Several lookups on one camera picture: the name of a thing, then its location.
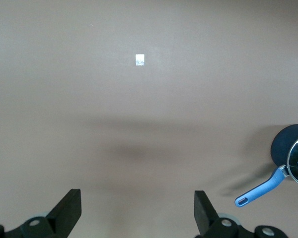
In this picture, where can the small white square sticker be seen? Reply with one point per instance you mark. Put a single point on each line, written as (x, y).
(140, 60)

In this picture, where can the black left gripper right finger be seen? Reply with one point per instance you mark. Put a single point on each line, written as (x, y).
(208, 220)

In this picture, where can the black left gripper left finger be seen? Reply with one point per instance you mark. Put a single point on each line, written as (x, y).
(62, 218)

